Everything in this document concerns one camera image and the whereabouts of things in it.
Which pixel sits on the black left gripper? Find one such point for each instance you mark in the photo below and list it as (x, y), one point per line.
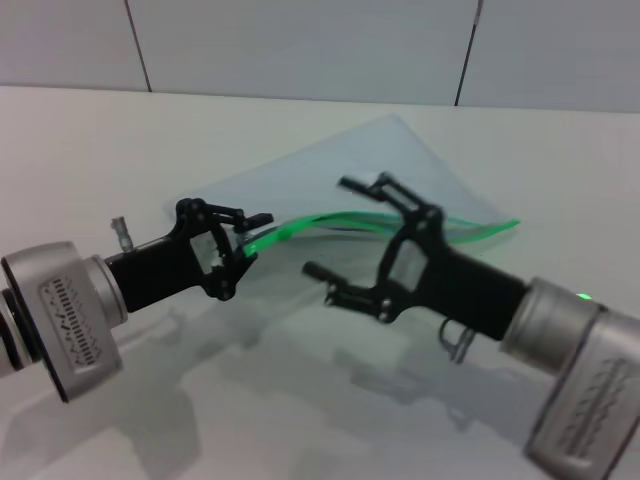
(155, 270)

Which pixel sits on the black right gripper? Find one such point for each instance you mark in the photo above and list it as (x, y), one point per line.
(450, 285)

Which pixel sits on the transparent green-zip document bag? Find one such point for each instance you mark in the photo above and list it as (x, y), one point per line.
(320, 170)

